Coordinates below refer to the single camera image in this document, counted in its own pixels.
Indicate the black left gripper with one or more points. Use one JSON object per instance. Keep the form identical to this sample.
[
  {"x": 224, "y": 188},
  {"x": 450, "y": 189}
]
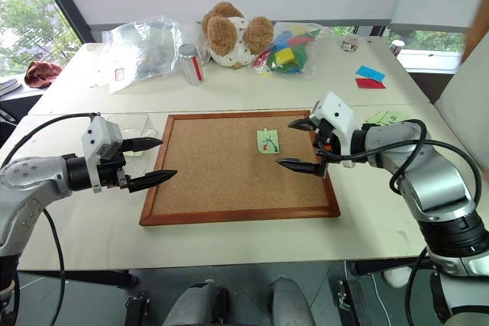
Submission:
[{"x": 112, "y": 173}]

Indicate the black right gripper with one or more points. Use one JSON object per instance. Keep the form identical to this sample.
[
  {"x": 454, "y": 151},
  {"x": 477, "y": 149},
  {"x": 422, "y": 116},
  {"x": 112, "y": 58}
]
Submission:
[{"x": 324, "y": 142}]

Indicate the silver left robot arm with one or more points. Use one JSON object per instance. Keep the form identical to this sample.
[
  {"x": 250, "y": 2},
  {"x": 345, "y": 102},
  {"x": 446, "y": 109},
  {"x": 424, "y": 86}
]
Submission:
[{"x": 34, "y": 173}]

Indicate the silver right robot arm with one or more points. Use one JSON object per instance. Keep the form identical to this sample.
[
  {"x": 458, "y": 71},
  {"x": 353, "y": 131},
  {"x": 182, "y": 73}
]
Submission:
[{"x": 431, "y": 173}]

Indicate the green paper note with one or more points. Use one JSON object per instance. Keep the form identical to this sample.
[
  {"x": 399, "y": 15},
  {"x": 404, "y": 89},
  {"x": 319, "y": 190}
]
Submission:
[{"x": 268, "y": 141}]

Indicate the wood framed cork board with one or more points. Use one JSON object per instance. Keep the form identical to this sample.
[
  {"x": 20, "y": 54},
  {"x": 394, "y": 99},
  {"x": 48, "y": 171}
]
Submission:
[{"x": 214, "y": 173}]

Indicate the clear plastic tray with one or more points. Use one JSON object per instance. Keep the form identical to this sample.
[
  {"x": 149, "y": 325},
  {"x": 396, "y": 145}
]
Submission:
[{"x": 131, "y": 123}]

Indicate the green paper sheet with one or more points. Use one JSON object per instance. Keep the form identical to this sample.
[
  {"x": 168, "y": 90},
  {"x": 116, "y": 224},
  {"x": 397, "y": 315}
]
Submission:
[{"x": 386, "y": 117}]

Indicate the red paper card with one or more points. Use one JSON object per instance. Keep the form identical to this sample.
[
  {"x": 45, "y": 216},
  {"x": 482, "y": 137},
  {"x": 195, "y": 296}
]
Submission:
[{"x": 370, "y": 83}]

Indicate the bag of colourful blocks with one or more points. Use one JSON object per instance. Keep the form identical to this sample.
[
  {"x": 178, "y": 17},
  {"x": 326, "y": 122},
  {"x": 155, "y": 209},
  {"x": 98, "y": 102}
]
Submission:
[{"x": 290, "y": 53}]

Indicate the blue paper card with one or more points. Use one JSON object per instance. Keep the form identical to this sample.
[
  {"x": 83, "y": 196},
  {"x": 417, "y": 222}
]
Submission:
[{"x": 370, "y": 72}]

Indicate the clear jar with silver lid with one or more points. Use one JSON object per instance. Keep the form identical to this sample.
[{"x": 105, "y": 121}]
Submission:
[{"x": 192, "y": 66}]

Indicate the large clear plastic bag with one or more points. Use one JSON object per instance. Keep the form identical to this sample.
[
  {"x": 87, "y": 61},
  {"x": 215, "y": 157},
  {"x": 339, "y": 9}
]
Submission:
[{"x": 149, "y": 51}]

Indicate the small clear box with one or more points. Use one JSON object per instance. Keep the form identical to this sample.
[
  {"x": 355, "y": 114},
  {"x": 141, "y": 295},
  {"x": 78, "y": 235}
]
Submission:
[{"x": 349, "y": 44}]

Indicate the brown and white plush bear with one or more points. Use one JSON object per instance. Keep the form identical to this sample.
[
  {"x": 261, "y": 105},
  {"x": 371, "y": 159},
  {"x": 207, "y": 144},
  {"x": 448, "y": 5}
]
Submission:
[{"x": 233, "y": 36}]

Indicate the white paper cup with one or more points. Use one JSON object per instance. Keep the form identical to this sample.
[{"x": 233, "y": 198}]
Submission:
[{"x": 397, "y": 48}]

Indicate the dark red cloth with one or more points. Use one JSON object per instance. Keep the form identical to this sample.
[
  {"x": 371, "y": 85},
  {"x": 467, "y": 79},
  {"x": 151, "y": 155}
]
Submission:
[{"x": 42, "y": 74}]

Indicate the grey rounded shape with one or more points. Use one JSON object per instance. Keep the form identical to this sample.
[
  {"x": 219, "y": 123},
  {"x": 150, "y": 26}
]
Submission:
[
  {"x": 195, "y": 303},
  {"x": 292, "y": 301}
]

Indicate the grey flat object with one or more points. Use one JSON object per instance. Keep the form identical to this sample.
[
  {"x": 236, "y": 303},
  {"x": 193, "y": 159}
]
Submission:
[{"x": 7, "y": 86}]

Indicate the white shoe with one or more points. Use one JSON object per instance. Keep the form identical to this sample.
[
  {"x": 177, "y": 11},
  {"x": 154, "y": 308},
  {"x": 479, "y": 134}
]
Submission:
[{"x": 397, "y": 277}]

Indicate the brown curved object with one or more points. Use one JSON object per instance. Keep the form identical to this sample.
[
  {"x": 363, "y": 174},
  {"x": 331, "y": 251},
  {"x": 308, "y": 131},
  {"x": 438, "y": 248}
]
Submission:
[{"x": 477, "y": 28}]

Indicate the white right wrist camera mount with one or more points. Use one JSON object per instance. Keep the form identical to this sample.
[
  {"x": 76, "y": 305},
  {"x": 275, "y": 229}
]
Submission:
[{"x": 338, "y": 114}]

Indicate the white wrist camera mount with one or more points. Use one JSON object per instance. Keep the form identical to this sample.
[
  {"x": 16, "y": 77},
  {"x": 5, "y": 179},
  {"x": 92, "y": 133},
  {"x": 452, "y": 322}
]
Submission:
[
  {"x": 338, "y": 114},
  {"x": 95, "y": 133}
]

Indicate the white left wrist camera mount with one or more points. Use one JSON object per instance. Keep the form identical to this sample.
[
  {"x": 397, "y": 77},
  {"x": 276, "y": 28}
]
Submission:
[{"x": 95, "y": 133}]

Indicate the black window frame post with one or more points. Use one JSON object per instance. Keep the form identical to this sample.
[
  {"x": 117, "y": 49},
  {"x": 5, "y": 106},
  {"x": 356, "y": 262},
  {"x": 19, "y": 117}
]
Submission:
[{"x": 65, "y": 1}]

